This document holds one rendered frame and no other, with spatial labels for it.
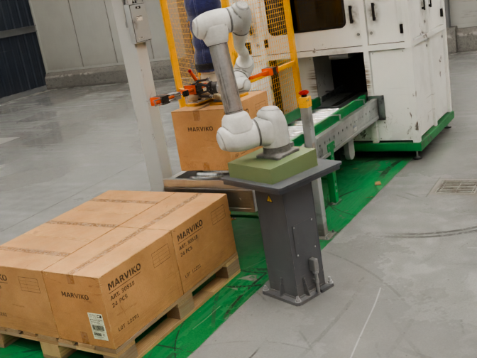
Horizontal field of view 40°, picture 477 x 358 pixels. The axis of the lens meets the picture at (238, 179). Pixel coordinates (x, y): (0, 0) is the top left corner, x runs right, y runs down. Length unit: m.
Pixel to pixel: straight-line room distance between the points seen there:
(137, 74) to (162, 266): 2.09
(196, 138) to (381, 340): 1.73
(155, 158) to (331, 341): 2.55
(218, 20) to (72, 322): 1.74
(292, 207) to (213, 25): 1.07
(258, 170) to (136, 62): 2.06
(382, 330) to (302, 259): 0.63
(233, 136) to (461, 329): 1.50
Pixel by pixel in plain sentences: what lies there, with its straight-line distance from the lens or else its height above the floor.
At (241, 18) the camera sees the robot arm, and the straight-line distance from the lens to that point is 3.54.
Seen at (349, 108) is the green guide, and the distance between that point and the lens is 5.80.
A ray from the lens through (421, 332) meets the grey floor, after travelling 3.45.
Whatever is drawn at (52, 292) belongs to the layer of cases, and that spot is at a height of 0.43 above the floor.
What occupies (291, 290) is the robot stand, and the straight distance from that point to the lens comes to 3.84.
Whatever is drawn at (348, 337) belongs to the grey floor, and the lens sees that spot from 3.45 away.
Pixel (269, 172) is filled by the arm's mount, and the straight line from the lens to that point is 3.44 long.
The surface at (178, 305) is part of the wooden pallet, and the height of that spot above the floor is 0.11.
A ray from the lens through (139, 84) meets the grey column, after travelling 5.31.
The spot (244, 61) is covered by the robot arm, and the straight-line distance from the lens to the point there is 4.01.
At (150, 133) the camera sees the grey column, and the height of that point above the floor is 0.75.
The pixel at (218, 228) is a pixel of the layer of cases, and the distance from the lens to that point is 4.07.
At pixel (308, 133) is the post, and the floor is 0.76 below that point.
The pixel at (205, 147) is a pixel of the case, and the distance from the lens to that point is 4.19.
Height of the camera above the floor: 1.78
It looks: 16 degrees down
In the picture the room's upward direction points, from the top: 10 degrees counter-clockwise
